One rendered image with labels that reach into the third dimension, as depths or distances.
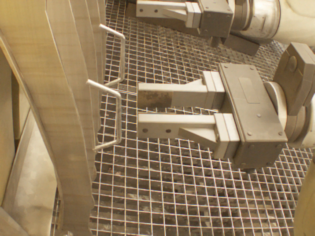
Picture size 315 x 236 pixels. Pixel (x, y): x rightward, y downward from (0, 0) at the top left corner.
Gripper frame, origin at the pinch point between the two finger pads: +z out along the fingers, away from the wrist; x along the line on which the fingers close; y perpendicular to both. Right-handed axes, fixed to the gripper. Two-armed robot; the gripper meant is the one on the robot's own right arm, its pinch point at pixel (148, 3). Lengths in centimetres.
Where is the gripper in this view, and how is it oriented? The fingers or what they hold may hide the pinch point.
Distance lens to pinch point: 53.5
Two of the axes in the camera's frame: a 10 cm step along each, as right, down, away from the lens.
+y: -0.8, 7.2, 6.9
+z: -10.0, -0.2, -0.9
